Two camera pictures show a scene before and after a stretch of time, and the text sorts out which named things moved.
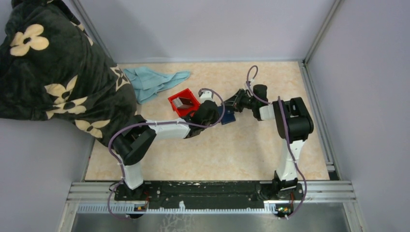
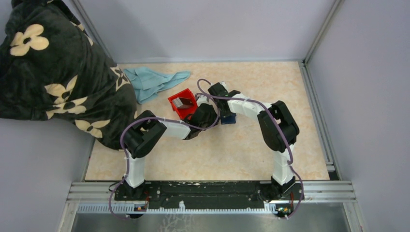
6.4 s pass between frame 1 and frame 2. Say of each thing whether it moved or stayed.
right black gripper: moved
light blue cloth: stayed
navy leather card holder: stayed
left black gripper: stayed
